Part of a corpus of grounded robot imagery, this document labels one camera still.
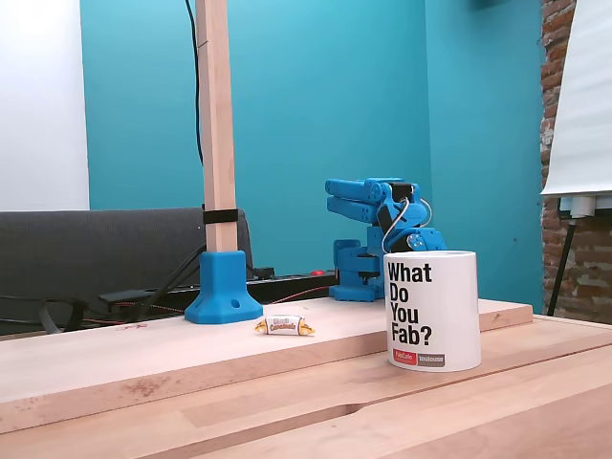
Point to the light wooden board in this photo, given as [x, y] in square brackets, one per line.
[143, 349]

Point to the dark grey sofa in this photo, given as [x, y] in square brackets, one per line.
[95, 248]

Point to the blue printed post base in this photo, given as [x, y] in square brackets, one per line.
[222, 287]

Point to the wooden post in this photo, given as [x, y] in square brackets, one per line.
[217, 143]

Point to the black easel leg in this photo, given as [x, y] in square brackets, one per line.
[561, 268]

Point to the white flip chart paper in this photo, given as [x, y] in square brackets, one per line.
[583, 119]

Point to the black power strip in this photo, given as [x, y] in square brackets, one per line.
[296, 283]

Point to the white mug with black text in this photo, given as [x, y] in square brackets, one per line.
[454, 311]

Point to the flat black adapter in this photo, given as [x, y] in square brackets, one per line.
[124, 296]

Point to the caramel sweet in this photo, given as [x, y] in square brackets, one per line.
[282, 325]

